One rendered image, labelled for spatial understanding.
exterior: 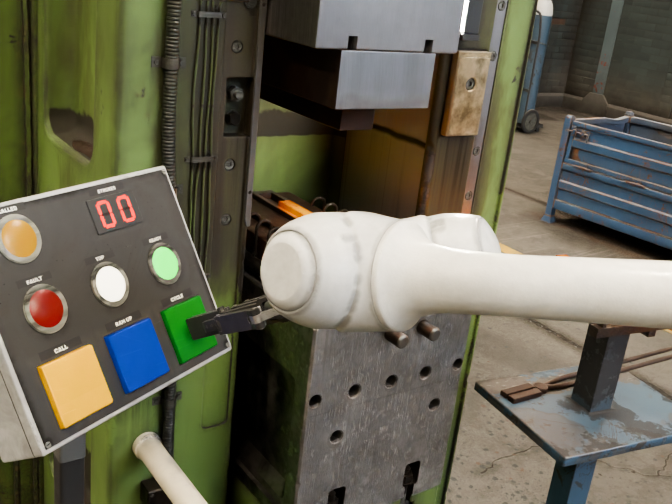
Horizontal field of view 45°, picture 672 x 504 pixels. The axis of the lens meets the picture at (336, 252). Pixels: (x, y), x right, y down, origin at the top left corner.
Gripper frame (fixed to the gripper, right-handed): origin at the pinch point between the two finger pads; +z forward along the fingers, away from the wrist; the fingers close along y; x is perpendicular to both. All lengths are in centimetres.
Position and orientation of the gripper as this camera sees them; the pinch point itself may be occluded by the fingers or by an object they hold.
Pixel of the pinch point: (210, 323)
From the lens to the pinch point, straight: 108.5
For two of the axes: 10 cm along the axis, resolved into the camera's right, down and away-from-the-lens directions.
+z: -8.0, 2.4, 5.5
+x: -3.3, -9.4, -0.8
